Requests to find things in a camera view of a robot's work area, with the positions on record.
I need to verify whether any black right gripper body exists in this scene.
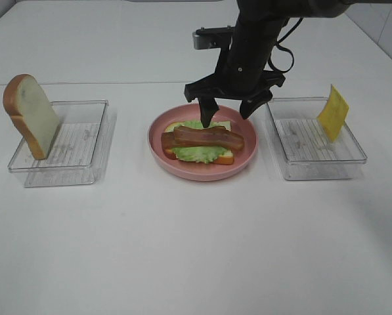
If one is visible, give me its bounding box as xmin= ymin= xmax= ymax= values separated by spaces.
xmin=184 ymin=49 xmax=285 ymax=102

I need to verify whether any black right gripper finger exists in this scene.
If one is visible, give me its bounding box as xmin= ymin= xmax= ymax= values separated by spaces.
xmin=198 ymin=97 xmax=219 ymax=128
xmin=239 ymin=91 xmax=272 ymax=119

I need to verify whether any bacon strip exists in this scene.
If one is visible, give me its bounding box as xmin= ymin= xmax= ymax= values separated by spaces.
xmin=173 ymin=126 xmax=245 ymax=151
xmin=161 ymin=132 xmax=189 ymax=150

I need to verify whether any green lettuce leaf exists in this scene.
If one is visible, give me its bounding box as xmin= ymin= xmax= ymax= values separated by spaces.
xmin=171 ymin=119 xmax=232 ymax=164

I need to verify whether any bread slice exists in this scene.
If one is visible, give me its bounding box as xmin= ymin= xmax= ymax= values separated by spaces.
xmin=162 ymin=120 xmax=235 ymax=166
xmin=3 ymin=74 xmax=60 ymax=160

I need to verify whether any yellow cheese slice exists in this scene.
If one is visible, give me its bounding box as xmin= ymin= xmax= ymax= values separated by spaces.
xmin=316 ymin=85 xmax=349 ymax=142

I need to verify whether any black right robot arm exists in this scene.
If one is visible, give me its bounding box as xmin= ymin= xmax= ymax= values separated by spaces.
xmin=185 ymin=0 xmax=350 ymax=127

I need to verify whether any pink round plate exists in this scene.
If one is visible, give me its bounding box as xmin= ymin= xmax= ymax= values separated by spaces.
xmin=148 ymin=103 xmax=259 ymax=182

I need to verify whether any right clear plastic tray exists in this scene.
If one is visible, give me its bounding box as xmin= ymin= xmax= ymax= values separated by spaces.
xmin=265 ymin=97 xmax=367 ymax=180

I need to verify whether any clear plastic tray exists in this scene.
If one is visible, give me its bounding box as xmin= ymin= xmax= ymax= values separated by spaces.
xmin=8 ymin=100 xmax=116 ymax=188
xmin=265 ymin=97 xmax=367 ymax=180

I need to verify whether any left clear plastic tray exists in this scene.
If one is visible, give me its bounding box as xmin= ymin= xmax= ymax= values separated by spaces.
xmin=8 ymin=100 xmax=116 ymax=188

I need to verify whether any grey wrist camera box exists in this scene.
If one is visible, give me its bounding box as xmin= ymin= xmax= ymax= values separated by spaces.
xmin=192 ymin=26 xmax=234 ymax=50

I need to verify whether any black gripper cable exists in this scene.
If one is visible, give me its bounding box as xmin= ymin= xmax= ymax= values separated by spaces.
xmin=267 ymin=18 xmax=303 ymax=74

